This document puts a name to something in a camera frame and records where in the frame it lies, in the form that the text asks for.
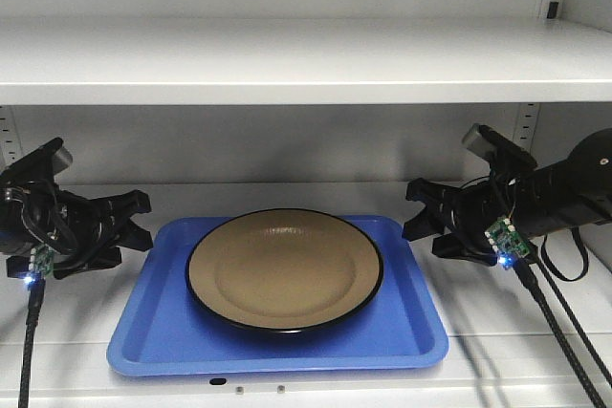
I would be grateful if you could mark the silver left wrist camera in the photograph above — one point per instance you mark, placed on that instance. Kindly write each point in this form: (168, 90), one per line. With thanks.
(42, 163)

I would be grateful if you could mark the green right circuit board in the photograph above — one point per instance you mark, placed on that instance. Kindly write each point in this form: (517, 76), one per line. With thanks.
(506, 242)

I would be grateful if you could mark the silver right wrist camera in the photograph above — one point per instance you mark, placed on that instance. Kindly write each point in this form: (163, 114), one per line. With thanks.
(502, 155)

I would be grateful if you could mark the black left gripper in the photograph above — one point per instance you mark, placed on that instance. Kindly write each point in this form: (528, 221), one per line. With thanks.
(93, 230)

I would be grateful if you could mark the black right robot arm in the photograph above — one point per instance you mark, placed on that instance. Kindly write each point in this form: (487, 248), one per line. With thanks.
(538, 201)

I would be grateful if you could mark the green circuit board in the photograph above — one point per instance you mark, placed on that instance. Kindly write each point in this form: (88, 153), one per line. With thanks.
(506, 242)
(41, 264)

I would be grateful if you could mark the white upper cabinet shelf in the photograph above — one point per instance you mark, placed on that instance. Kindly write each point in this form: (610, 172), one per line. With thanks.
(103, 61)

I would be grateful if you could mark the blue plastic tray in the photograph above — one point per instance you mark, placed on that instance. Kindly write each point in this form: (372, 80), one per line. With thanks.
(163, 331)

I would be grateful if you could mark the beige plate black rim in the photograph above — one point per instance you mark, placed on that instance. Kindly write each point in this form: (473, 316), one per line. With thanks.
(284, 270)

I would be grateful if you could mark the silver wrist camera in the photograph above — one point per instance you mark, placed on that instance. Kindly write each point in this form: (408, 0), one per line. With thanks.
(502, 155)
(42, 163)

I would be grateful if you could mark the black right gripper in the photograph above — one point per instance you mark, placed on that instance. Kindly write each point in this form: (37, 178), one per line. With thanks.
(473, 208)

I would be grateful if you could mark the green left circuit board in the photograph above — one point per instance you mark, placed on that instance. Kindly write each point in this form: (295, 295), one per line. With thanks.
(41, 264)

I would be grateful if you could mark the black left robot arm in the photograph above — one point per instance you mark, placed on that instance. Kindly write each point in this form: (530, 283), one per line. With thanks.
(46, 229)

